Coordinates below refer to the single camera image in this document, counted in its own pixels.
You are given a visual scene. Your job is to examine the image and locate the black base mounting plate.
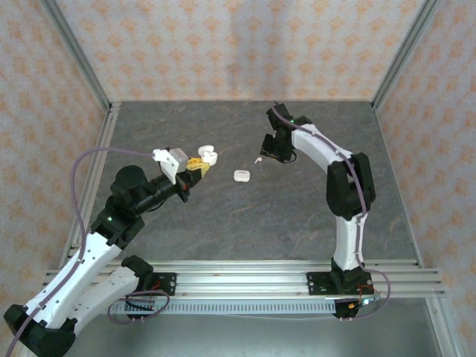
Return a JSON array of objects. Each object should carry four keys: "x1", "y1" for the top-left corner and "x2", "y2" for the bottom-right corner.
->
[
  {"x1": 307, "y1": 272, "x2": 338, "y2": 297},
  {"x1": 149, "y1": 272, "x2": 178, "y2": 297}
]

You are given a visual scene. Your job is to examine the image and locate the small circuit board green LED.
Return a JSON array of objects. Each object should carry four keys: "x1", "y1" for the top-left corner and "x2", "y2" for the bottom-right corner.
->
[{"x1": 347, "y1": 295, "x2": 382, "y2": 310}]

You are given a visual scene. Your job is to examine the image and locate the aluminium frame profile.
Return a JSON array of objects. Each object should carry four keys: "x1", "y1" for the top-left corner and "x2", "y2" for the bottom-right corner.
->
[
  {"x1": 370, "y1": 0, "x2": 446, "y2": 112},
  {"x1": 425, "y1": 297, "x2": 459, "y2": 357},
  {"x1": 39, "y1": 0, "x2": 115, "y2": 112},
  {"x1": 68, "y1": 103, "x2": 120, "y2": 263}
]

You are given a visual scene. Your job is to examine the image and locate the aluminium mounting rail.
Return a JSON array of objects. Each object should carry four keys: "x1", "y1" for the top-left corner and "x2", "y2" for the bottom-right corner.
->
[{"x1": 44, "y1": 260, "x2": 446, "y2": 300}]

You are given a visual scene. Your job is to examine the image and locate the white slotted cable duct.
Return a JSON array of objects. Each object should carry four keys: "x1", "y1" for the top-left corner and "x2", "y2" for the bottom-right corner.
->
[{"x1": 109, "y1": 299, "x2": 338, "y2": 317}]

